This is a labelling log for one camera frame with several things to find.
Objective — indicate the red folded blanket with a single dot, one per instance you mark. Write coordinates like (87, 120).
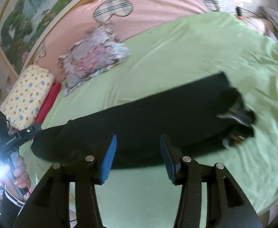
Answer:
(48, 103)

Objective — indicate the grey patterned cloth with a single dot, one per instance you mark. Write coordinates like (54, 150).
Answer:
(272, 22)

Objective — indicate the gold framed landscape painting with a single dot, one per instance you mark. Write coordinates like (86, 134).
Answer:
(23, 24)

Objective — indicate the pink quilt with plaid hearts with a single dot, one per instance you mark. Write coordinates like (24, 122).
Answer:
(130, 18)

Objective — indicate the person's left hand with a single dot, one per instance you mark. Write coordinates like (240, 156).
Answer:
(21, 180)

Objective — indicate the floral ruffled pillow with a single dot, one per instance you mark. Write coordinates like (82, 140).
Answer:
(98, 52)

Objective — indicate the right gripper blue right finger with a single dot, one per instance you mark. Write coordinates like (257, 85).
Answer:
(227, 204)

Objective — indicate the black pants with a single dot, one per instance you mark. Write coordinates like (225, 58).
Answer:
(200, 117)

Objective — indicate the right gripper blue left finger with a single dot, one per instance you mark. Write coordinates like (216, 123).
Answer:
(48, 205)

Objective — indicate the yellow cartoon print blanket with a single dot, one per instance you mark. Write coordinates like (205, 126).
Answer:
(26, 97)

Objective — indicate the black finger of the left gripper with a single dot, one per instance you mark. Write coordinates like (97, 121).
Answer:
(30, 131)

